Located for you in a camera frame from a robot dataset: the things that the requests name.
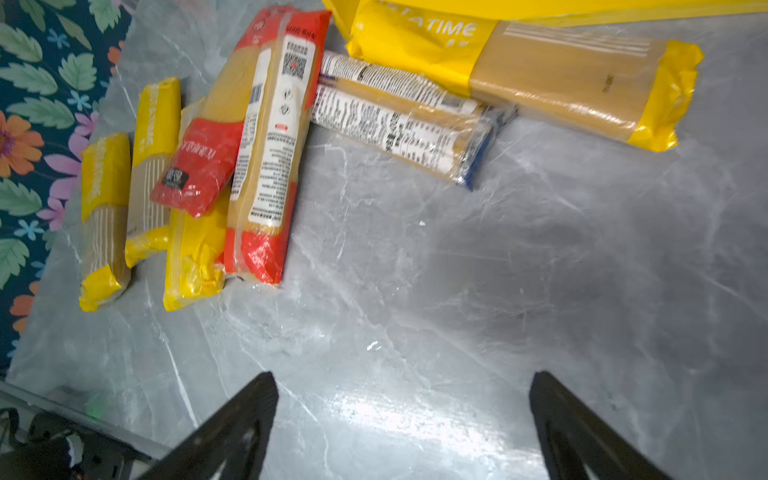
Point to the yellow pink blue shelf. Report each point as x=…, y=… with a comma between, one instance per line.
x=556, y=12

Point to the blue Ankara spaghetti bag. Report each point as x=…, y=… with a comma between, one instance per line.
x=407, y=116

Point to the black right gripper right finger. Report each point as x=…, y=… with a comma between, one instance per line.
x=576, y=443

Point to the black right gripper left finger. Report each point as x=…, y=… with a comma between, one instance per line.
x=232, y=443

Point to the yellow-ended clear spaghetti bag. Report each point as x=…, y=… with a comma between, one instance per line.
x=194, y=260

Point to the yellow Pastatime bag near shelf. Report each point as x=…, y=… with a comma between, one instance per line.
x=631, y=90

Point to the red spaghetti bag white label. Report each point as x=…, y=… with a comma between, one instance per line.
x=288, y=49

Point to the yellow Pastatime spaghetti bag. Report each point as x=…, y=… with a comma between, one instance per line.
x=155, y=141

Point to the yellow spaghetti bag far left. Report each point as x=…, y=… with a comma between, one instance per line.
x=105, y=181

